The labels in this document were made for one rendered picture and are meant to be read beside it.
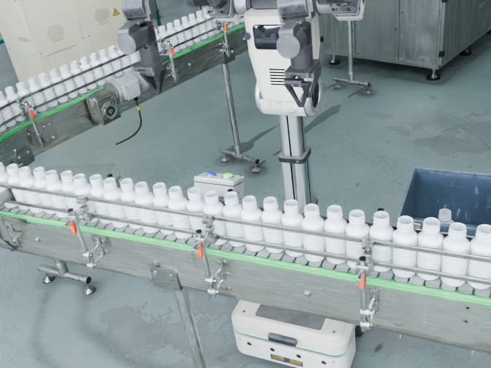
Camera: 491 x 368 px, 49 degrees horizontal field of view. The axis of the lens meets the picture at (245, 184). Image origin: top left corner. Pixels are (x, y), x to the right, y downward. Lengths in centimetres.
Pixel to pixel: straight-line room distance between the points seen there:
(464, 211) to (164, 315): 158
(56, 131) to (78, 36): 275
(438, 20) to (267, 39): 317
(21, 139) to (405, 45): 346
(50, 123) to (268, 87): 130
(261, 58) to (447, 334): 106
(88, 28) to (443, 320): 471
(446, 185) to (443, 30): 309
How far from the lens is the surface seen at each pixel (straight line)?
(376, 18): 520
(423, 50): 507
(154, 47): 158
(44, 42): 541
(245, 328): 242
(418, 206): 208
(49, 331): 307
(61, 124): 291
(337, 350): 232
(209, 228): 153
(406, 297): 146
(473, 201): 204
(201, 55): 343
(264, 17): 187
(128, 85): 290
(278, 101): 197
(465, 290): 144
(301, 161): 209
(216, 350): 267
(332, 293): 152
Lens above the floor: 198
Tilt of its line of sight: 32 degrees down
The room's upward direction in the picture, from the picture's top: 9 degrees counter-clockwise
